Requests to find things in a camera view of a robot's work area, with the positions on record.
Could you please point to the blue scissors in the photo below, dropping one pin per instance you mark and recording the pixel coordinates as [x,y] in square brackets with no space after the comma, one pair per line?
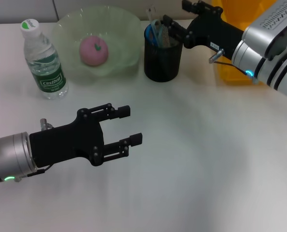
[155,33]

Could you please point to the translucent green fruit bowl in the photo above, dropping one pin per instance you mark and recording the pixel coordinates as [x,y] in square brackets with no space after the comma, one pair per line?
[119,48]

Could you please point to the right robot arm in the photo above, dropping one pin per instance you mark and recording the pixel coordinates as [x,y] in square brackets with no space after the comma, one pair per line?
[269,65]

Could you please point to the clear plastic ruler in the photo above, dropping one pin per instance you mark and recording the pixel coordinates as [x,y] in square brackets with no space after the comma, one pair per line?
[151,13]

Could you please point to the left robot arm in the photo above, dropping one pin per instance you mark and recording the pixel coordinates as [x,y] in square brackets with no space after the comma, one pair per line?
[7,157]

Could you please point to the pink toy peach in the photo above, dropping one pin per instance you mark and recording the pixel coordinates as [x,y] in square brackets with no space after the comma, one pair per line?
[92,52]

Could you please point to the yellow plastic bin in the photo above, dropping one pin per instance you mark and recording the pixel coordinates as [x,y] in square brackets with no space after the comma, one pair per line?
[228,72]

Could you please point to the clear green-label water bottle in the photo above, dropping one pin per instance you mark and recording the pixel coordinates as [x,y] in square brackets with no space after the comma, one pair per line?
[47,72]

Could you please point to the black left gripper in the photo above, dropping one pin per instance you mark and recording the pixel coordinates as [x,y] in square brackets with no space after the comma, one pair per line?
[65,142]

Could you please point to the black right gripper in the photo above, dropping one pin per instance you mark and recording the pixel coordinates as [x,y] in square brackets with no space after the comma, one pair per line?
[213,33]

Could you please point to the black mesh pen holder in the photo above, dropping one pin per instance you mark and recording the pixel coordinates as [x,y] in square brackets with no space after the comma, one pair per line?
[163,65]

